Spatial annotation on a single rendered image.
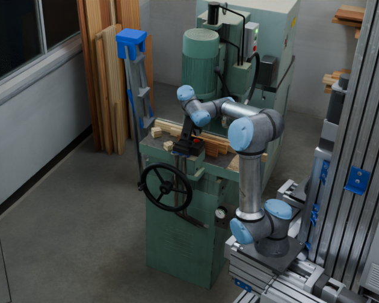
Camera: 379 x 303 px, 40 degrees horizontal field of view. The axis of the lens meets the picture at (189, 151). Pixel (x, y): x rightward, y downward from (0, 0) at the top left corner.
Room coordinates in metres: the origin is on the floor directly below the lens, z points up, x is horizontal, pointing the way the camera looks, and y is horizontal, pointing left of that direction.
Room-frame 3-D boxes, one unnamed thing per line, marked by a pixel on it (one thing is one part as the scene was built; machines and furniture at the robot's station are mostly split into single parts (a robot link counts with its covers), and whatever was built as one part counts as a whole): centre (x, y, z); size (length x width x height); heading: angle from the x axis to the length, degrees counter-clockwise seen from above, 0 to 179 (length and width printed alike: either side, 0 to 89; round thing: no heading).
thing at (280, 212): (1.67, -0.37, 0.98); 0.13 x 0.12 x 0.14; 122
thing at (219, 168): (2.27, -0.03, 0.87); 0.61 x 0.30 x 0.06; 66
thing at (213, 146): (2.28, -0.05, 0.94); 0.20 x 0.01 x 0.08; 66
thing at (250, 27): (2.62, -0.29, 1.40); 0.10 x 0.06 x 0.16; 156
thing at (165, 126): (2.38, -0.08, 0.93); 0.60 x 0.02 x 0.05; 66
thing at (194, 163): (2.19, 0.01, 0.92); 0.15 x 0.13 x 0.09; 66
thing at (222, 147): (2.32, -0.09, 0.93); 0.24 x 0.01 x 0.06; 66
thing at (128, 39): (3.26, 0.37, 0.58); 0.27 x 0.25 x 1.16; 72
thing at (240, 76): (2.52, -0.26, 1.23); 0.09 x 0.08 x 0.15; 156
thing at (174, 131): (2.33, -0.15, 0.92); 0.55 x 0.02 x 0.04; 66
